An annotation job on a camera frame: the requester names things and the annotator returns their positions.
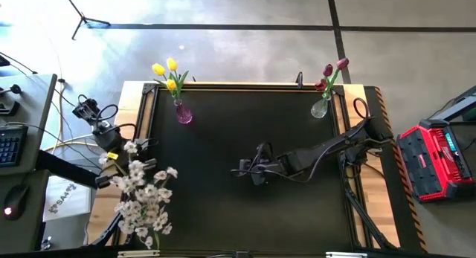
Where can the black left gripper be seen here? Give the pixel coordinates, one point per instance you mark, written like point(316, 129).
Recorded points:
point(115, 142)

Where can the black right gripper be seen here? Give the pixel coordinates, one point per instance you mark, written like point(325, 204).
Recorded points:
point(275, 165)

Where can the green stems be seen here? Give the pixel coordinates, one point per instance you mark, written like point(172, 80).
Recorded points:
point(132, 209)

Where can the yellow artificial tulip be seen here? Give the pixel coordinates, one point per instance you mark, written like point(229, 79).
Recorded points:
point(172, 64)
point(171, 84)
point(158, 69)

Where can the dark red artificial tulip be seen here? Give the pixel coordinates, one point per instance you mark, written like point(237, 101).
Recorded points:
point(327, 70)
point(342, 63)
point(320, 85)

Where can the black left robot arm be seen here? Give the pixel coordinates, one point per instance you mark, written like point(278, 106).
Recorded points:
point(108, 137)

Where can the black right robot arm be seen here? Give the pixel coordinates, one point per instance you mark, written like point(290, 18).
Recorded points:
point(334, 146)

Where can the pink glass vase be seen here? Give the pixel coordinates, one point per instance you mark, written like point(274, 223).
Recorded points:
point(184, 115)

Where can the clear glass vase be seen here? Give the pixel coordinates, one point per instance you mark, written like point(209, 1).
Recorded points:
point(319, 109)

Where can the white paper sign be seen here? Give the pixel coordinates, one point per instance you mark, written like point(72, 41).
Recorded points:
point(74, 206)

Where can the white label strip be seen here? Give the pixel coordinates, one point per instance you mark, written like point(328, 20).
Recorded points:
point(137, 254)
point(346, 255)

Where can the black clamp hook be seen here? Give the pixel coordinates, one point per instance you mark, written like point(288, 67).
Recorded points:
point(299, 81)

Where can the grey desk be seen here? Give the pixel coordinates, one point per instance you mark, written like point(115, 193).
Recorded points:
point(37, 109)

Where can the black keyboard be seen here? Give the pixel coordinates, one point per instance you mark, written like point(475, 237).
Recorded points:
point(11, 146)

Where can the black computer mouse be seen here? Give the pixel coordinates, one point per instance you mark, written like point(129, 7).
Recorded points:
point(15, 200)

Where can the black desk device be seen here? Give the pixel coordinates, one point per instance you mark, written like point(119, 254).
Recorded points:
point(9, 107)

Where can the black tripod stand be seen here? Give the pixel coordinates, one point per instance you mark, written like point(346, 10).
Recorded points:
point(83, 19)

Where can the black hazard striped mat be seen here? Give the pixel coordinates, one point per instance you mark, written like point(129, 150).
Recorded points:
point(401, 221)

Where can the red black toolbox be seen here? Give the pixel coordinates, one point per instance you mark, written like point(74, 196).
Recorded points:
point(427, 161)

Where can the black table frame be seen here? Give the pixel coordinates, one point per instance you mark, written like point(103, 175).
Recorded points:
point(260, 87)

